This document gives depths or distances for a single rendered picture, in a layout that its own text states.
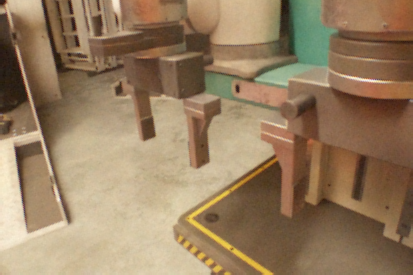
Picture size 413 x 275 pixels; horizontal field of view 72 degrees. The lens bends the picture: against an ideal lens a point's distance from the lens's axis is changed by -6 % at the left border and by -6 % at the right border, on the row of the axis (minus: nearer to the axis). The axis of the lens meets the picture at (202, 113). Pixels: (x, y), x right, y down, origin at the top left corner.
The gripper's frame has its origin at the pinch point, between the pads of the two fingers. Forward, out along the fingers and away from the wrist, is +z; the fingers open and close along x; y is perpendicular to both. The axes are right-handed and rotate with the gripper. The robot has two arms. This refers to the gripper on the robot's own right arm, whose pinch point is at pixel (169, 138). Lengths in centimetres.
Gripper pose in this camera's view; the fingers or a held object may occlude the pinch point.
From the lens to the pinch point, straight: 46.5
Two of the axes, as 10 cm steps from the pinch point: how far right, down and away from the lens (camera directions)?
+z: 0.7, 9.3, 3.6
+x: -6.8, -2.2, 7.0
